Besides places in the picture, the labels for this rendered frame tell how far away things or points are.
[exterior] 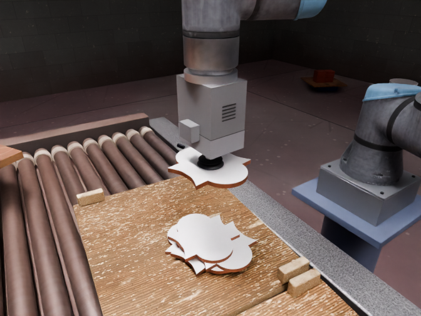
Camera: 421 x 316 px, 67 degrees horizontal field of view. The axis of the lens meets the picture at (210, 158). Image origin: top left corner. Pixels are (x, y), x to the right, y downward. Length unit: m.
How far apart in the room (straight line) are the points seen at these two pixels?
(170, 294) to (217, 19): 0.42
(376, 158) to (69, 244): 0.72
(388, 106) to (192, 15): 0.53
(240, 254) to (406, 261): 1.69
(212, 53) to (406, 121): 0.49
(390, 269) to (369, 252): 1.11
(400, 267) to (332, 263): 1.49
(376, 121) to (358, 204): 0.21
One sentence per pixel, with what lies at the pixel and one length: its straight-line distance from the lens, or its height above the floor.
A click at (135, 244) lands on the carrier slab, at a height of 0.94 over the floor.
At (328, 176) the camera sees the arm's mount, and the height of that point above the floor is 0.94.
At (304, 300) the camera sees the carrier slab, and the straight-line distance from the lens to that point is 0.59.
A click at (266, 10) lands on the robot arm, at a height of 1.36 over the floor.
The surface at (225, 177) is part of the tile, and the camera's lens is 0.48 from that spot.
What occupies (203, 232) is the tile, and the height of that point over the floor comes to 0.97.
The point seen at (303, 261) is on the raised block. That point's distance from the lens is 0.61.
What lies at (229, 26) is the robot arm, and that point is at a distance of 0.42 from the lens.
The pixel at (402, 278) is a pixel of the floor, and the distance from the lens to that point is 2.10.
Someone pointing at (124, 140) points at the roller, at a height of 0.92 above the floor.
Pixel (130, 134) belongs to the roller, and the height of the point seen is 0.92.
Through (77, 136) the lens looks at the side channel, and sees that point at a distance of 1.18.
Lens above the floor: 1.39
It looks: 28 degrees down
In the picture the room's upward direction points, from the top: straight up
